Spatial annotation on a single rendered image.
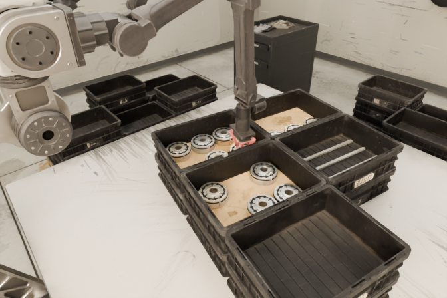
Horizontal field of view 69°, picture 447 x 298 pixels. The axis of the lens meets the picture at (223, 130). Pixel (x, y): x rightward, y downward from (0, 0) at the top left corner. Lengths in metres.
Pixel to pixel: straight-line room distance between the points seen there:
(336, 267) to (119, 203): 0.84
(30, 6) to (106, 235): 0.82
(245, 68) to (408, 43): 3.39
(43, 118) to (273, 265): 0.77
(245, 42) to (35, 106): 0.65
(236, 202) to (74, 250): 0.58
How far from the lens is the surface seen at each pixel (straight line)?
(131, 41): 0.80
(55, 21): 0.74
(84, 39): 0.76
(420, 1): 4.27
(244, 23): 1.04
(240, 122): 1.24
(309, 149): 1.44
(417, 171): 1.70
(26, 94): 1.06
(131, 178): 1.51
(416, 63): 4.38
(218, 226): 0.95
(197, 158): 1.35
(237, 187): 1.21
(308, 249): 1.06
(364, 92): 2.73
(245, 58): 1.10
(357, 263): 1.07
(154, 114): 2.64
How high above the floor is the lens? 1.65
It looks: 32 degrees down
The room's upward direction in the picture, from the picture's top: 1 degrees counter-clockwise
